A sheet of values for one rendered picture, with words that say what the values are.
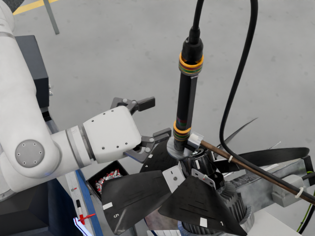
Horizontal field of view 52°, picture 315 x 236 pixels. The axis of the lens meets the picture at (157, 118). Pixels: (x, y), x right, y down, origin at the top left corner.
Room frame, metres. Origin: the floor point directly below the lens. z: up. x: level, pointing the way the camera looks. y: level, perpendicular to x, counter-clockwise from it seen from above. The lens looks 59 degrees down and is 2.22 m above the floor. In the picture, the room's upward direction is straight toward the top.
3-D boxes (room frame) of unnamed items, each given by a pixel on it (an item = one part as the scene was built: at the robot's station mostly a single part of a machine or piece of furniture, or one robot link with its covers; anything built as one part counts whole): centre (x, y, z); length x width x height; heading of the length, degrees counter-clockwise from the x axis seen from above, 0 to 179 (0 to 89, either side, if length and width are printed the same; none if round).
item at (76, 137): (0.29, 0.16, 1.64); 0.09 x 0.03 x 0.08; 23
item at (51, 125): (0.73, 0.48, 0.96); 0.03 x 0.03 x 0.20; 23
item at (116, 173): (0.47, 0.19, 0.83); 0.19 x 0.14 x 0.04; 39
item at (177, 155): (0.38, -0.07, 1.48); 0.09 x 0.07 x 0.10; 58
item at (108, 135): (0.31, 0.10, 1.64); 0.11 x 0.10 x 0.07; 113
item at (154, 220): (0.34, -0.03, 0.98); 0.20 x 0.16 x 0.20; 23
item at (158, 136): (0.30, 0.00, 1.64); 0.07 x 0.03 x 0.03; 113
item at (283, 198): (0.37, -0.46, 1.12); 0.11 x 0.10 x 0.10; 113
